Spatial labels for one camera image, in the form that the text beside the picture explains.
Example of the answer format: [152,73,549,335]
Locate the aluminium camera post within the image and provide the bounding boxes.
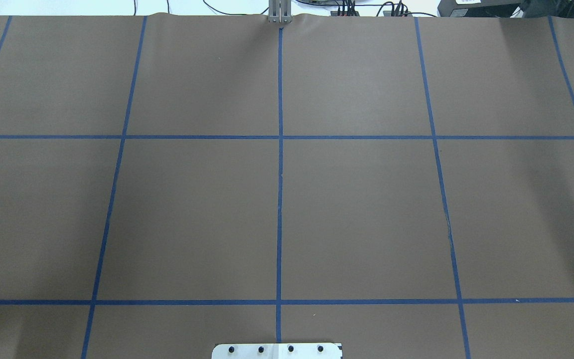
[267,0,293,23]

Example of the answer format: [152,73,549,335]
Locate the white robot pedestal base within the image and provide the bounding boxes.
[211,343,343,359]

